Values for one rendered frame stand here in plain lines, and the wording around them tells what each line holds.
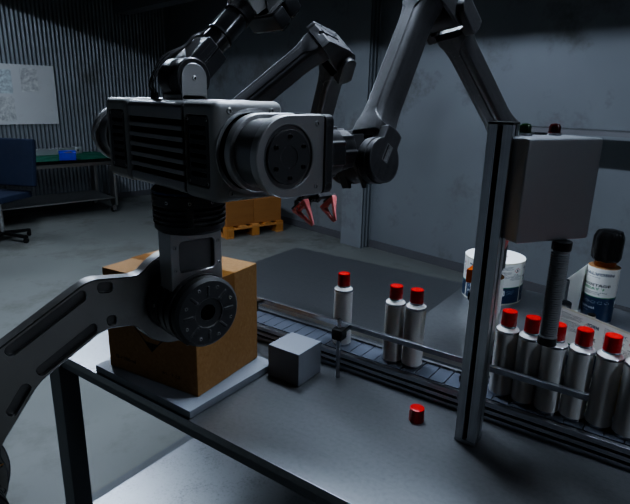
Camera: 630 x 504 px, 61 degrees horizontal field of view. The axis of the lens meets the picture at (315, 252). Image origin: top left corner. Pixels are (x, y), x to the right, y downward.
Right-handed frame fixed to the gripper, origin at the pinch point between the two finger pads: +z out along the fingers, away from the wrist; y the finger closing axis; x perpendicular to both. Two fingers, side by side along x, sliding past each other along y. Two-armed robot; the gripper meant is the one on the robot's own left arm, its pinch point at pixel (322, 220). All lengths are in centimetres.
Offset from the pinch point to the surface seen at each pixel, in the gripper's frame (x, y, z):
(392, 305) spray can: -20.0, -11.6, 34.0
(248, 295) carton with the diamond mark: 2.1, -34.8, 16.1
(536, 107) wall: 38, 318, -81
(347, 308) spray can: -6.2, -12.7, 28.9
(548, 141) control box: -75, -18, 23
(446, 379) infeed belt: -21, -7, 56
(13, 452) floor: 171, -64, 14
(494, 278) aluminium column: -54, -20, 40
